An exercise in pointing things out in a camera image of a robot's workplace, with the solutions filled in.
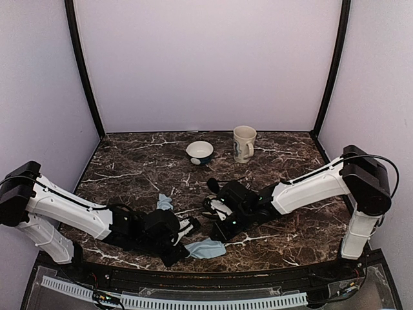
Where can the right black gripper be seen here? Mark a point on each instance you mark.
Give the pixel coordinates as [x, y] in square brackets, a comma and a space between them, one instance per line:
[225, 235]

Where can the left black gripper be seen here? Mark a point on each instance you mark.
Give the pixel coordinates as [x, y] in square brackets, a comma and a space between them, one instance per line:
[180, 252]

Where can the light blue cloth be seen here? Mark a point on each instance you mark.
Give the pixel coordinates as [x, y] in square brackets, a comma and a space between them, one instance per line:
[164, 203]
[206, 249]

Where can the black aviator sunglasses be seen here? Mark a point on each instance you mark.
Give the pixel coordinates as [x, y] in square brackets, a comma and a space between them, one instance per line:
[214, 185]

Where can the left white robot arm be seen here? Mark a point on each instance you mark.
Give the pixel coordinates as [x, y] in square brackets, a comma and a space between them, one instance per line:
[29, 201]

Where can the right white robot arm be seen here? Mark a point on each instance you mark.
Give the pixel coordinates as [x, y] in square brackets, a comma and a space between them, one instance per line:
[354, 173]

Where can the white and navy bowl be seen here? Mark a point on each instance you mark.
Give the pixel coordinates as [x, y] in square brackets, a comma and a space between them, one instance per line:
[200, 152]

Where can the white seahorse mug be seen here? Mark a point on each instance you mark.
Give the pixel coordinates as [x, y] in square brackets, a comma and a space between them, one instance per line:
[244, 139]

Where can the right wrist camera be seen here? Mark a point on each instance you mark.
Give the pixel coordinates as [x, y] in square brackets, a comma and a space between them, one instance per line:
[215, 209]

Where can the white slotted cable duct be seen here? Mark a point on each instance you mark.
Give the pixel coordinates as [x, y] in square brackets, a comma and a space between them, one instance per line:
[131, 301]

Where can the black front rail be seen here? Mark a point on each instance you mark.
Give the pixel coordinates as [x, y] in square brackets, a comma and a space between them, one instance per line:
[122, 271]

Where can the right black frame post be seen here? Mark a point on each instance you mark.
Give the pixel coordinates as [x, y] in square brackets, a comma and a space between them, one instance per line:
[334, 67]

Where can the black frame post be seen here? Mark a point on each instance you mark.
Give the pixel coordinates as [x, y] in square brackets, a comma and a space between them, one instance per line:
[81, 66]
[334, 67]

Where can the left black frame post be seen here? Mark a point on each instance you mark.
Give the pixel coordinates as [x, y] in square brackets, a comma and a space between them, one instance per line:
[81, 66]

